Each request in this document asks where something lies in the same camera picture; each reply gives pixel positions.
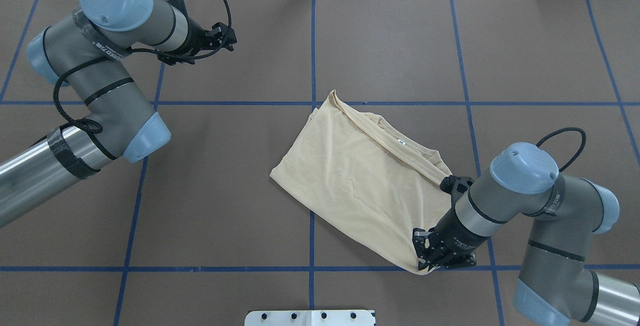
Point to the pale yellow printed t-shirt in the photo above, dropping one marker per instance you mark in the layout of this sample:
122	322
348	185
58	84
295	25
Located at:
368	180

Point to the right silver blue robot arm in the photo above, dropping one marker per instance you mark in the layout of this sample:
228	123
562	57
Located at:
553	286

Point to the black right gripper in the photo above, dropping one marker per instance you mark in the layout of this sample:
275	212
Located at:
459	232

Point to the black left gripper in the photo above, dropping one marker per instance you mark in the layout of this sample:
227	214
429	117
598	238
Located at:
196	36

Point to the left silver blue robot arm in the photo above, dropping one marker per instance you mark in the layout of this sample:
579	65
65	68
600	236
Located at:
106	114

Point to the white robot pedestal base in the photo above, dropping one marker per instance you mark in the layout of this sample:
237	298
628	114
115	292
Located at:
311	317

